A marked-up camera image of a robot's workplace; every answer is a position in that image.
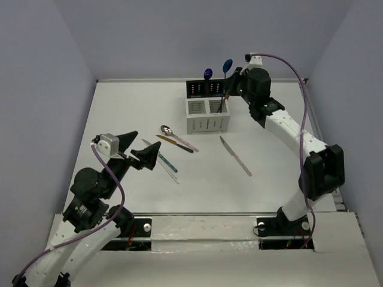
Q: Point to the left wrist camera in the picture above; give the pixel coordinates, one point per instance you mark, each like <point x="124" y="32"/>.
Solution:
<point x="107" y="144"/>

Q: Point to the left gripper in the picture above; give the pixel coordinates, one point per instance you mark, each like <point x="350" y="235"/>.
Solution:
<point x="128" y="158"/>

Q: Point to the blue spoon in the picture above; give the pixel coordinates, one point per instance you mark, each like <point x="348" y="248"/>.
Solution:
<point x="226" y="67"/>

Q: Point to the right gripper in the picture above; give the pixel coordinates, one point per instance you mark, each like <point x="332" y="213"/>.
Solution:
<point x="232" y="81"/>

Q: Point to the white utensil container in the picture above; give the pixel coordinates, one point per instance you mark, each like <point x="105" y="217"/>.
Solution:
<point x="207" y="115"/>

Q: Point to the purple spoon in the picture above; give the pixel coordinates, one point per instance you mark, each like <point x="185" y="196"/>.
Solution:
<point x="207" y="75"/>

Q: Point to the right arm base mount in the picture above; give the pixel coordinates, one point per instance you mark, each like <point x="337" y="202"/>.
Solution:
<point x="293" y="237"/>

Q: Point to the silver knife pink handle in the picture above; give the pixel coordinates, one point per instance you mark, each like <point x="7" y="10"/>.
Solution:
<point x="233" y="154"/>

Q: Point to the silver knife teal handle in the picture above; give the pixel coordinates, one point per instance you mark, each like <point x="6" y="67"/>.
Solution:
<point x="170" y="165"/>

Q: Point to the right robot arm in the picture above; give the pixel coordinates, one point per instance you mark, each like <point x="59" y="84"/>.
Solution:
<point x="321" y="165"/>

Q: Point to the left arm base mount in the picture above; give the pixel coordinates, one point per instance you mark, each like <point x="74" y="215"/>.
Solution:
<point x="139" y="238"/>

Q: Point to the silver spoon pink handle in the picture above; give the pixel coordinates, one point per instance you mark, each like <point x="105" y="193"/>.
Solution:
<point x="167" y="131"/>

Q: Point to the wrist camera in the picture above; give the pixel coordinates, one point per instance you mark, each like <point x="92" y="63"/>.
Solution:
<point x="107" y="144"/>
<point x="254" y="60"/>

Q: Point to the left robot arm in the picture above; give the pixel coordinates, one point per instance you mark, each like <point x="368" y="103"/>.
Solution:
<point x="95" y="215"/>

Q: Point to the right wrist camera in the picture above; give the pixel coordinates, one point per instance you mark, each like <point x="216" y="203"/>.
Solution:
<point x="254" y="60"/>

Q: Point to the gold fork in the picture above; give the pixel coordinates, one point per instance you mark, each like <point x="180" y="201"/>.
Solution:
<point x="222" y="101"/>

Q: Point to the black utensil container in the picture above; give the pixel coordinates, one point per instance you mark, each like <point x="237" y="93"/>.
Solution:
<point x="196" y="89"/>

